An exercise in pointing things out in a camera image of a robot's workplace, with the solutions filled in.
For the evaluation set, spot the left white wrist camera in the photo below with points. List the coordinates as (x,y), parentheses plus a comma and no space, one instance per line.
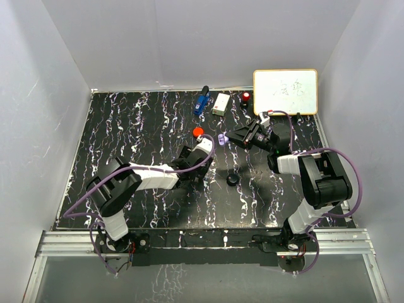
(205,143)

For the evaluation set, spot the white whiteboard wooden frame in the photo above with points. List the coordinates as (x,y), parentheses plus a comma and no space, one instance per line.
(289,90)

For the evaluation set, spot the red emergency stop button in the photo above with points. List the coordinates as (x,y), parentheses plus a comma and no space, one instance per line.
(245,99)

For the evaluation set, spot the white rectangular box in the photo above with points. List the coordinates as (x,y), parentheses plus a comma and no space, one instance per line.
(220,105)

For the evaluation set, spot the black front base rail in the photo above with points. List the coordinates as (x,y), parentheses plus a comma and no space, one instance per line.
(147,248)

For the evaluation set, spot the orange earbud charging case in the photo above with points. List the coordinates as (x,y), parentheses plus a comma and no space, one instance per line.
(198,131)

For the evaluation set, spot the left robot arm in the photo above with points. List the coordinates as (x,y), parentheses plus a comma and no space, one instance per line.
(115,185)

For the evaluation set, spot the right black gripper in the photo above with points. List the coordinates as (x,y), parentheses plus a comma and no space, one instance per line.
(245,134)

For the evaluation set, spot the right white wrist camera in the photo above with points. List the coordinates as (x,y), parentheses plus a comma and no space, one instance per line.
(265,117)

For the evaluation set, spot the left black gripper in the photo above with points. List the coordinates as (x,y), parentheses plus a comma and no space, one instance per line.
(184,155)

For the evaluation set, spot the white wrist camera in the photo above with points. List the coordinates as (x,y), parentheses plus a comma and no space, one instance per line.
(205,143)
(265,117)

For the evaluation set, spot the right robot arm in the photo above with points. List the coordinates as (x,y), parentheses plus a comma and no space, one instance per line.
(324,181)

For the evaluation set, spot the blue black stapler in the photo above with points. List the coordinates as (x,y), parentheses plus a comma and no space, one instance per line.
(202,100)

